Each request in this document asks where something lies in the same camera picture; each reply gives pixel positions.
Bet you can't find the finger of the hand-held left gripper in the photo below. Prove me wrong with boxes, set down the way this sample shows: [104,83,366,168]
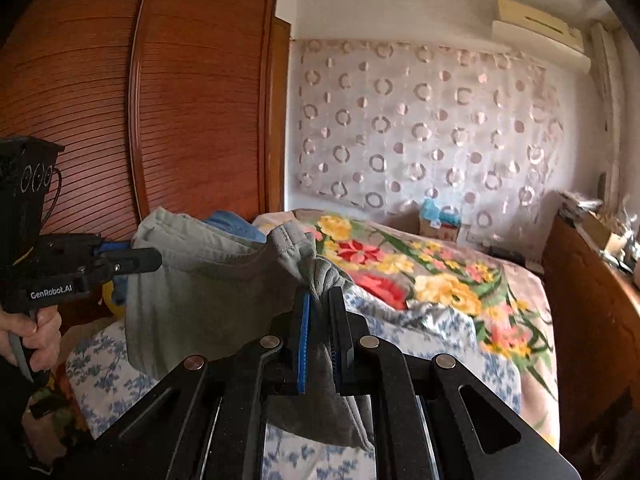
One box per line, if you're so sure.
[92,247,164,277]
[94,240,134,257]

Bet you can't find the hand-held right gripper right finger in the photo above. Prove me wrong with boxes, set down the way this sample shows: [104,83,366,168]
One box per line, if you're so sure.
[326,287,582,480]

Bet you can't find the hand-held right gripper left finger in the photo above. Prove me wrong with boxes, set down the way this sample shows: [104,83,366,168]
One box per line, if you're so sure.
[70,291,313,480]

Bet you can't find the grey pants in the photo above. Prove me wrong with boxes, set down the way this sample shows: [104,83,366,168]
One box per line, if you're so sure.
[122,207,377,452]

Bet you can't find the person's left hand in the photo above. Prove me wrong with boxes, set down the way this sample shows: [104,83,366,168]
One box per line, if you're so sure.
[0,304,62,377]

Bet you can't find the yellow soft item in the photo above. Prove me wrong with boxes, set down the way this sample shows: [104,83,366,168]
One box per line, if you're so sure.
[101,280,127,319]

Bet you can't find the blue floral bed sheet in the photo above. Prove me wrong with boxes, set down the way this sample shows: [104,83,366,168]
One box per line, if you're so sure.
[64,287,525,480]

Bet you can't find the folded blue towel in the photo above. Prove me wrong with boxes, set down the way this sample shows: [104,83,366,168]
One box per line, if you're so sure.
[202,210,268,243]

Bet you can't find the pink flowered blanket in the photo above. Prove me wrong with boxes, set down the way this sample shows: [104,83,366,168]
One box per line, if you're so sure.
[251,207,562,452]

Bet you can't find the person's dark clothing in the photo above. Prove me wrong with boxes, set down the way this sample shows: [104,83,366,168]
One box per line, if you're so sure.
[0,355,98,480]

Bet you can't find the blue tissue box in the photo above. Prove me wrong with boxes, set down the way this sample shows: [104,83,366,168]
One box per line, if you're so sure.
[419,199,465,241]

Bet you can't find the wooden slatted wardrobe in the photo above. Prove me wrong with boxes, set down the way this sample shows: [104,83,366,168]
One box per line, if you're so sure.
[0,0,294,333]

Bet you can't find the wooden cabinet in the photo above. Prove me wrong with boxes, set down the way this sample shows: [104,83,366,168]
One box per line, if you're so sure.
[541,216,640,461]

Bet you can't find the cardboard box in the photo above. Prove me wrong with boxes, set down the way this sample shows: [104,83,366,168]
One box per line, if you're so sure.
[575,210,628,256]

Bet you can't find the white window curtain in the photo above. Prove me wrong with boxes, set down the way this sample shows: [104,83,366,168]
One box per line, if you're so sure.
[589,21,623,203]

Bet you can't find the white air conditioner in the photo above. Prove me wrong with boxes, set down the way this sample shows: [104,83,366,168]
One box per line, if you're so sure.
[491,0,592,57]

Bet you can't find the circle patterned wall cloth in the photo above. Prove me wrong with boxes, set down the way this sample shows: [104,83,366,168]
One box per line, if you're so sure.
[294,37,567,232]

